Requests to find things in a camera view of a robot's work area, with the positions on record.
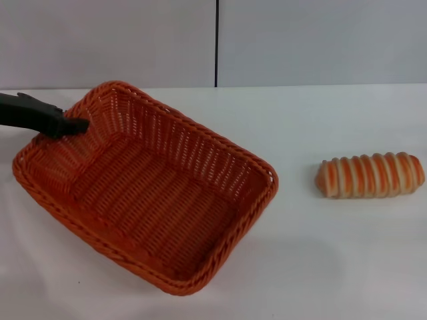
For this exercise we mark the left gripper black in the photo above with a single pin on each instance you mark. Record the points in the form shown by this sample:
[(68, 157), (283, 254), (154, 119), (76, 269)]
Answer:
[(8, 110)]

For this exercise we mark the orange woven plastic basket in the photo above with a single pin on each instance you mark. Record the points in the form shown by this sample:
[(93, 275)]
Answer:
[(156, 200)]

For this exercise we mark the striped twisted bread loaf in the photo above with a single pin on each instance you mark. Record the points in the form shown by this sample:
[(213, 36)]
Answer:
[(370, 175)]

